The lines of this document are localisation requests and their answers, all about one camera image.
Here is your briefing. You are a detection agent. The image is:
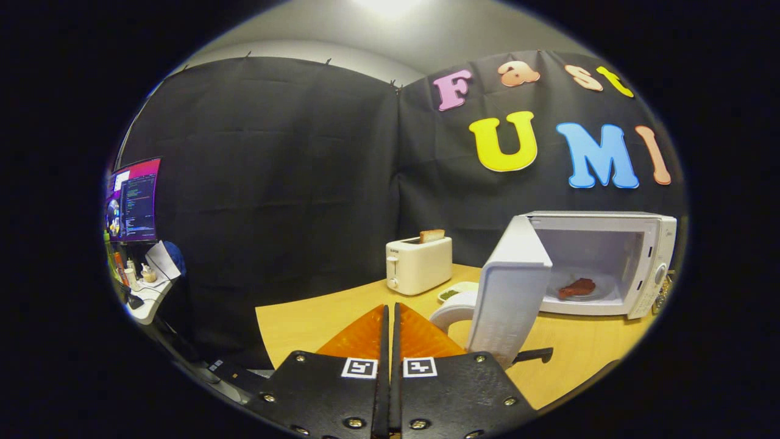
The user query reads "glass turntable plate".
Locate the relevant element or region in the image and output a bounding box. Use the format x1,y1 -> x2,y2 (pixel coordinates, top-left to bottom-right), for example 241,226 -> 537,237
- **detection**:
547,271 -> 616,302

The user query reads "white bread toaster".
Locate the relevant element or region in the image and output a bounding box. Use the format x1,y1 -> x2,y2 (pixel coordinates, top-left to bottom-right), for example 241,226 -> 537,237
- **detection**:
386,237 -> 453,296

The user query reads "computer monitor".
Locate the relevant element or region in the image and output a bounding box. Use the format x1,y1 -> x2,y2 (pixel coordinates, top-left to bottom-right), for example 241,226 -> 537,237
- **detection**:
105,157 -> 162,244

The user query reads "white side desk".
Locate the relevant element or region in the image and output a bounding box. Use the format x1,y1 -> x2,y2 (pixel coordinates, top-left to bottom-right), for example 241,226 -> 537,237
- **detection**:
125,277 -> 174,325

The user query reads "brown meat piece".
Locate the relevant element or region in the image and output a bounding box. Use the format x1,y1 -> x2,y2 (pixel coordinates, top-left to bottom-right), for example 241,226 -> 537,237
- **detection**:
558,278 -> 597,301

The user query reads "white divided dish with beans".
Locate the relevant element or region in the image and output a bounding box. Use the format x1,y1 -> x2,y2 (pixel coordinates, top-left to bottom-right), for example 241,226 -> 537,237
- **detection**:
437,281 -> 480,303

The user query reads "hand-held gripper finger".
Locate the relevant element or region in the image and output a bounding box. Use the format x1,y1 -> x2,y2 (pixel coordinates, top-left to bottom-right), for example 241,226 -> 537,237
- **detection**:
259,304 -> 391,439
390,302 -> 537,439

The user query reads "white paper sheet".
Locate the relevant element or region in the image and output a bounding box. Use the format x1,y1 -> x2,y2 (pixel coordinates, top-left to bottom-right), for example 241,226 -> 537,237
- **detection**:
145,240 -> 182,281

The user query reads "white toaster oven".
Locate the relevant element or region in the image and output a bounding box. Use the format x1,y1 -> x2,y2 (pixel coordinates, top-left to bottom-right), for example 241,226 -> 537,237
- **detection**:
428,210 -> 678,369

